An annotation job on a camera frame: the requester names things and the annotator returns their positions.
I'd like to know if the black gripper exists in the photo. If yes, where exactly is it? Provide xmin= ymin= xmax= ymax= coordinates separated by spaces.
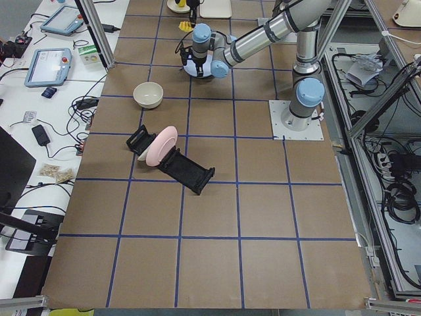
xmin=192 ymin=55 xmax=206 ymax=78
xmin=187 ymin=0 xmax=200 ymax=26

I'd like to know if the blue plate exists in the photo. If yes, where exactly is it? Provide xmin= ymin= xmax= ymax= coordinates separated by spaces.
xmin=183 ymin=55 xmax=214 ymax=79

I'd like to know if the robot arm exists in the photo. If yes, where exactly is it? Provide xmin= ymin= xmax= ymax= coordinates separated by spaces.
xmin=180 ymin=1 xmax=350 ymax=122

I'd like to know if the white plate under lemon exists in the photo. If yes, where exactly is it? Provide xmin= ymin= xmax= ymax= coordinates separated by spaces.
xmin=166 ymin=0 xmax=190 ymax=14

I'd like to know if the pink plate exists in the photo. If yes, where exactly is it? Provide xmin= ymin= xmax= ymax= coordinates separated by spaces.
xmin=145 ymin=126 xmax=178 ymax=167

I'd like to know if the cream plate in rack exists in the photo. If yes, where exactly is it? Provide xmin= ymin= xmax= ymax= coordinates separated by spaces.
xmin=137 ymin=149 xmax=149 ymax=161

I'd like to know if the black plate rack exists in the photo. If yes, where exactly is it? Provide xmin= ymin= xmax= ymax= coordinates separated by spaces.
xmin=126 ymin=125 xmax=215 ymax=195

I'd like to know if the white rectangular tray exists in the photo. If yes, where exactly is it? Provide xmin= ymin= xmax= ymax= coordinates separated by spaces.
xmin=199 ymin=0 xmax=232 ymax=19

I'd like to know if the cream bowl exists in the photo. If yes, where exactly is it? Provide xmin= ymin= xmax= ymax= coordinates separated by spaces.
xmin=133 ymin=82 xmax=164 ymax=109

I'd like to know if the green white box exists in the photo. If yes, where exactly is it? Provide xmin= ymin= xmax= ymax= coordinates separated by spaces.
xmin=78 ymin=45 xmax=101 ymax=65

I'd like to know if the far teach pendant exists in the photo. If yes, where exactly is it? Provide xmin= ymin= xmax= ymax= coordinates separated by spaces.
xmin=40 ymin=5 xmax=84 ymax=36

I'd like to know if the teach pendant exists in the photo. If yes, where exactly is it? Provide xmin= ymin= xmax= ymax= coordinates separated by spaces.
xmin=40 ymin=5 xmax=84 ymax=36
xmin=24 ymin=48 xmax=72 ymax=88

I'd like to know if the near teach pendant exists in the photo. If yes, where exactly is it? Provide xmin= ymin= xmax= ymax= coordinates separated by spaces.
xmin=24 ymin=48 xmax=72 ymax=88

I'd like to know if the black power adapter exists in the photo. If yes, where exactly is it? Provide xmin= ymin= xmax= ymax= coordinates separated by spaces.
xmin=32 ymin=124 xmax=51 ymax=146

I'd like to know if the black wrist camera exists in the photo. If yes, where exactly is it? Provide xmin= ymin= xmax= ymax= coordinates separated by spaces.
xmin=176 ymin=46 xmax=193 ymax=66

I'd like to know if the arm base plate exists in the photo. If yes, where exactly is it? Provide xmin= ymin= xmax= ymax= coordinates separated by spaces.
xmin=268 ymin=100 xmax=324 ymax=142

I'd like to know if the aluminium frame post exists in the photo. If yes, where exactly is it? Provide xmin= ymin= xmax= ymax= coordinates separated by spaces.
xmin=74 ymin=0 xmax=115 ymax=69

